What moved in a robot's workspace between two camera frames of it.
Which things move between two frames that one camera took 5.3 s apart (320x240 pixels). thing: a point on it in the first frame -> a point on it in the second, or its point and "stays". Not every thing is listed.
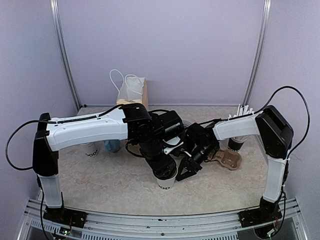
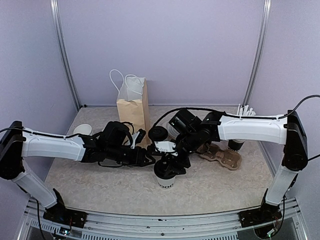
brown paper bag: [134, 90] stays
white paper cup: [165, 184] stays
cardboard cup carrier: [229, 159] stays
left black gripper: [160, 168] -> [139, 158]
